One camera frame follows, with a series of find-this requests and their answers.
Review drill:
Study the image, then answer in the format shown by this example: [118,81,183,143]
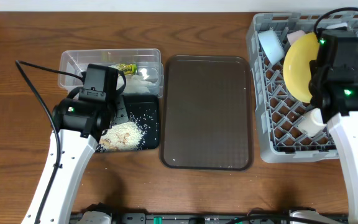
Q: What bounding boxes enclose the white tissue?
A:
[124,75,152,94]

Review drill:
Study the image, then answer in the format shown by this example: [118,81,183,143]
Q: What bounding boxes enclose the green snack wrapper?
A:
[110,63,137,75]

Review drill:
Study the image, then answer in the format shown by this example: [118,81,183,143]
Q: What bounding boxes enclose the light blue bowl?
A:
[258,30,285,65]

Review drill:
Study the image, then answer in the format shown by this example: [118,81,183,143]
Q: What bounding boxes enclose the pink white bowl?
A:
[287,30,305,45]

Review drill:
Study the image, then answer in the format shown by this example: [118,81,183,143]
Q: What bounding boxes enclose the white cup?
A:
[297,108,326,137]

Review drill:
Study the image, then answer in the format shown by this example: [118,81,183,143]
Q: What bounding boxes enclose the yellow plate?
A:
[283,32,319,103]

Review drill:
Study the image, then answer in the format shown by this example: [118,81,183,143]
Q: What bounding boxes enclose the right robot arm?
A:
[309,83,358,223]

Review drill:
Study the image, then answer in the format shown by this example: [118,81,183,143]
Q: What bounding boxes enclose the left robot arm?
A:
[23,95,129,223]

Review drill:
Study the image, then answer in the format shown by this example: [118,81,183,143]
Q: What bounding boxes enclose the spilled rice food waste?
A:
[96,113,159,152]

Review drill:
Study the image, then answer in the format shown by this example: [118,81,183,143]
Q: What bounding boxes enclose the grey dishwasher rack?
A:
[246,9,358,163]

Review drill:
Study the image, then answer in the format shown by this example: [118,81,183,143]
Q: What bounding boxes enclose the black plastic tray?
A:
[102,95,160,143]

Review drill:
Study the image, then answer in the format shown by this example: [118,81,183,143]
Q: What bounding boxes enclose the clear plastic bin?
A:
[60,49,164,98]

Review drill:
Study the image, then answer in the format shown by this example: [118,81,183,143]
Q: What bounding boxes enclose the brown serving tray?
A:
[160,55,254,171]

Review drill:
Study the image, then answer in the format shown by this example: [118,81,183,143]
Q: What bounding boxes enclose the left black cable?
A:
[14,59,85,224]

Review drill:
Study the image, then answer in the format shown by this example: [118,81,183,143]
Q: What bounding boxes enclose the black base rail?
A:
[68,203,353,224]

